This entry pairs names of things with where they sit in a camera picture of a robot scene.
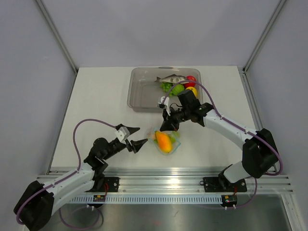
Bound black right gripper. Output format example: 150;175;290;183
161;105;191;131

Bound green toy pear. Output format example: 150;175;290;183
169;131;180;143

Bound orange yellow toy mango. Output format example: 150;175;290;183
155;131;172;153

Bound clear zip top bag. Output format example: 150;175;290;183
145;128;181;155

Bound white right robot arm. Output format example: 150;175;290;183
158;90;281;191

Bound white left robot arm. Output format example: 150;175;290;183
13;124;147;231

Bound clear plastic food bin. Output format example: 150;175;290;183
127;67;203;113

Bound green bumpy toy lime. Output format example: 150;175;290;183
169;84;185;97

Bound green toy grapes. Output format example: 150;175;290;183
160;82;173;92

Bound yellow toy lemon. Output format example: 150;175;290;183
186;87;198;98

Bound grey toy fish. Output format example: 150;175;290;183
155;74;188;84

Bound red toy tomato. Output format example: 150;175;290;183
184;75;196;88

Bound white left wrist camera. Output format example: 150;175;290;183
115;127;130;143

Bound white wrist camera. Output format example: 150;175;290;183
115;127;130;143
157;96;170;115

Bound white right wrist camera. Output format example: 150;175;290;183
157;96;170;115

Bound aluminium mounting rail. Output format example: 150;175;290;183
37;167;294;195

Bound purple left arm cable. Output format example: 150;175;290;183
15;118;121;229

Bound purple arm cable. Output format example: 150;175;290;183
15;118;121;229
160;80;282;209

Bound white slotted cable duct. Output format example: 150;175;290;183
69;194;222;205

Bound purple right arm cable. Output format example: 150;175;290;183
160;80;282;209

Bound left aluminium frame post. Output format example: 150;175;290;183
34;0;78;75

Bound aluminium frame post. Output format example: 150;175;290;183
34;0;78;75
243;0;288;75

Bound right aluminium frame post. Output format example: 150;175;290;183
243;0;288;75

